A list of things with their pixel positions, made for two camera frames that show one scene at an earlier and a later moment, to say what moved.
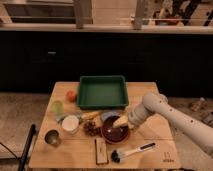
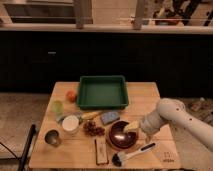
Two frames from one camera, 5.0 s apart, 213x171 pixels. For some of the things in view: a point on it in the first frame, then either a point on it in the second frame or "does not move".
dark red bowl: (111, 133) -> (120, 138)
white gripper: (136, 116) -> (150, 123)
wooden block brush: (101, 151) does not move
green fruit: (57, 107) does not move
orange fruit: (71, 96) does not move
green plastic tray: (102, 92) does not move
